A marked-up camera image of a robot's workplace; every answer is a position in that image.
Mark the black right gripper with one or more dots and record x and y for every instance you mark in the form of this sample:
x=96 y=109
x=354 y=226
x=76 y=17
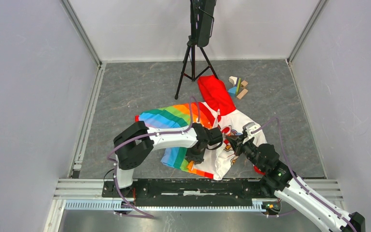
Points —
x=237 y=142

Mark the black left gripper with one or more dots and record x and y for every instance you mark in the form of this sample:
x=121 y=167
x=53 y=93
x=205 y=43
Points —
x=198 y=158

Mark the rainbow hooded zip jacket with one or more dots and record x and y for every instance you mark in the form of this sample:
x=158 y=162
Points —
x=216 y=110

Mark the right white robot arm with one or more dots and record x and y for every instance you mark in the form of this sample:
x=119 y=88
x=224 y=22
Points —
x=280 y=181

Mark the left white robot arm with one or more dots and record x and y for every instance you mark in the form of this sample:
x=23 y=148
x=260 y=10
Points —
x=135 y=143

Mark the blue triangular toy block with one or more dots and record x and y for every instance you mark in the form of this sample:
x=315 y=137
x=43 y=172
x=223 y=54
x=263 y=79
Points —
x=232 y=91

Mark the long wooden block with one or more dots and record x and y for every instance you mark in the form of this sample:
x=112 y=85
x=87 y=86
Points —
x=241 y=94

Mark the green flat toy block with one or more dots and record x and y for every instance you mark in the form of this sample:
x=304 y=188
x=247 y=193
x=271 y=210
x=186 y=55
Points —
x=238 y=84

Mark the small wooden cube block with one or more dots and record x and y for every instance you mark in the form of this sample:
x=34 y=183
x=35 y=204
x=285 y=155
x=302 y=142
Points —
x=243 y=84

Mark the white arch toy block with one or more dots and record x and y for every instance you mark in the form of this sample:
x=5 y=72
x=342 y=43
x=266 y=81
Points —
x=234 y=80

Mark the black panel on tripod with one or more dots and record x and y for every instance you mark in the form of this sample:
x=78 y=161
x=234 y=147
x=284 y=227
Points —
x=202 y=21

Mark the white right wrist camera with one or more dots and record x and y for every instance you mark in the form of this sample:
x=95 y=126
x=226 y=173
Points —
x=251 y=129

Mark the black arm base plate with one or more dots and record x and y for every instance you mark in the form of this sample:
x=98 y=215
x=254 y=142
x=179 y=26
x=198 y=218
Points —
x=190 y=192

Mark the black camera tripod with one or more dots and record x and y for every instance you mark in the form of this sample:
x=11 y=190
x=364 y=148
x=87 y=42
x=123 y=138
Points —
x=190 y=58

